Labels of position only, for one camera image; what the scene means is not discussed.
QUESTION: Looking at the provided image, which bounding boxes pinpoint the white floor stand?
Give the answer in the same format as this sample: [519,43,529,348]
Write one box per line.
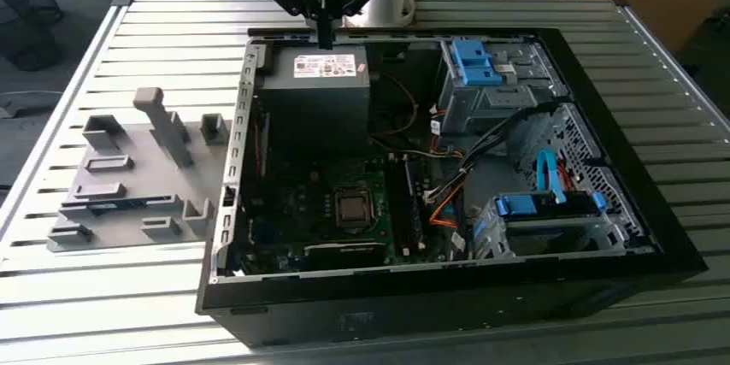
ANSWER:
[0,90,65,119]

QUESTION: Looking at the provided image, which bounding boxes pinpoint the black open PC case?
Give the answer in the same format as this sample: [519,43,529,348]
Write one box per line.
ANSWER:
[193,26,709,349]

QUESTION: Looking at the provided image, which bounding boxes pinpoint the green RAM stick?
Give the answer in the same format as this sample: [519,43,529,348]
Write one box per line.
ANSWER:
[78,197,172,212]

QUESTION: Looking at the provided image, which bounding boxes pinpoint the red black twisted wire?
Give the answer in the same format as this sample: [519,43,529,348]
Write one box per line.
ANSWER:
[254,115,269,176]

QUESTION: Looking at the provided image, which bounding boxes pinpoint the blue empty disk carrier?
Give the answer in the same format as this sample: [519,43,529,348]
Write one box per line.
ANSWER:
[448,38,507,86]

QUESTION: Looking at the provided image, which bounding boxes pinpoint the black mesh waste basket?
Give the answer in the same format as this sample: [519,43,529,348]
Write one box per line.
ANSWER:
[0,0,64,72]

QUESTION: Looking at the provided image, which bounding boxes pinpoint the black wire bundle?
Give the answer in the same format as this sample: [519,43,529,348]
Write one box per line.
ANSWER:
[452,102,557,176]

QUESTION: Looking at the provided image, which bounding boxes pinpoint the thin yellow wire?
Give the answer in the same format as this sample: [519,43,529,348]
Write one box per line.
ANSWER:
[366,73,463,159]

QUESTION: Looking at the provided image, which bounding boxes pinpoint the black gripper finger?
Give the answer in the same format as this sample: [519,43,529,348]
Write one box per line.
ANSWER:
[325,0,387,52]
[245,0,326,52]

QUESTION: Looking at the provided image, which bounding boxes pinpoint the blue carrier with disk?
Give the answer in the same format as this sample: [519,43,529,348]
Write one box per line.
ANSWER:
[492,191,607,217]

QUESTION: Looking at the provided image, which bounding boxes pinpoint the tall metal disk bay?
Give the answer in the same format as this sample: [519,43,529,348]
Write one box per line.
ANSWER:
[436,38,571,138]

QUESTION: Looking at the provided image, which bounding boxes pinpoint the RAM slot black clips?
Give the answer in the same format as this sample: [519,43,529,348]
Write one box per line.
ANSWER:
[396,155,417,255]

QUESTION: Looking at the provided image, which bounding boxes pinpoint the black graphics card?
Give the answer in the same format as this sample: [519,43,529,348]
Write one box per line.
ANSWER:
[301,239,389,271]

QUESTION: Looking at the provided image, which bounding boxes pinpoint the silver CPU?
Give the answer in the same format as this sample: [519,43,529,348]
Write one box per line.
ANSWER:
[338,196,369,220]

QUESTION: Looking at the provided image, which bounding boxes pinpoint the orange wire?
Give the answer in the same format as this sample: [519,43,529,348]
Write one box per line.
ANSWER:
[428,191,464,228]

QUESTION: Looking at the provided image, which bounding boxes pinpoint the RAM slot white clips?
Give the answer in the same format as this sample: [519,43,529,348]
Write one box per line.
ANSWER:
[385,151,409,256]

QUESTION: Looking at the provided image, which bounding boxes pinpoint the grey power supply unit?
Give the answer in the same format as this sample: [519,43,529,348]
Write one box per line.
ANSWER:
[253,44,374,156]

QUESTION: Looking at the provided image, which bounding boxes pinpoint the blue flat wire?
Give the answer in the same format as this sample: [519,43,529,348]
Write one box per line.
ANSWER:
[535,148,567,206]

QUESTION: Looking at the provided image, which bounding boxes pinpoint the green motherboard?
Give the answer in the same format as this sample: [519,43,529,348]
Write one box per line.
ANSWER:
[238,150,457,274]

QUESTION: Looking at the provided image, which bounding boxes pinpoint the grey parts rack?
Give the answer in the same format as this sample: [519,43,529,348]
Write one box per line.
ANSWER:
[44,86,236,254]

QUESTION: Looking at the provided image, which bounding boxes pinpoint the thin red wire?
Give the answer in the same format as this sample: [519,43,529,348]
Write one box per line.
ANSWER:
[557,162,575,195]

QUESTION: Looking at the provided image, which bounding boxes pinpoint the metal socket cover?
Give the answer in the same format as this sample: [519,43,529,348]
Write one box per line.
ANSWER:
[333,185,374,232]

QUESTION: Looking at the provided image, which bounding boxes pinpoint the CPU socket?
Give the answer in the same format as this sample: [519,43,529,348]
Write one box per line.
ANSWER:
[333,185,376,233]

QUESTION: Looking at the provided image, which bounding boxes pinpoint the low metal disk bay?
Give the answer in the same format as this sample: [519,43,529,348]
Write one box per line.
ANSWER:
[471,191,648,260]

